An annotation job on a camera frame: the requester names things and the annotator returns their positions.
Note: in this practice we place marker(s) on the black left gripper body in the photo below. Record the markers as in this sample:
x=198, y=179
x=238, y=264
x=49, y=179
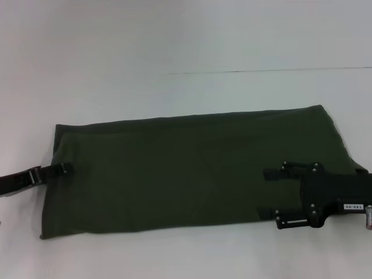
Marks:
x=17, y=181

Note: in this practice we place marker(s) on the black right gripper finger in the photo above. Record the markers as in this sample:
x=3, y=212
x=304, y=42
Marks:
x=276, y=174
x=290, y=221

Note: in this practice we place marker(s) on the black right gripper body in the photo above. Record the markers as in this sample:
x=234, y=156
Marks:
x=331, y=194

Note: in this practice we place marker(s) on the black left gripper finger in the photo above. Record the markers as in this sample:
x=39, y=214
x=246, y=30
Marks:
x=56, y=169
x=48, y=180

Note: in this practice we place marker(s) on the dark green FREE t-shirt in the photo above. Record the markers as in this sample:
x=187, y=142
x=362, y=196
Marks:
x=174, y=174

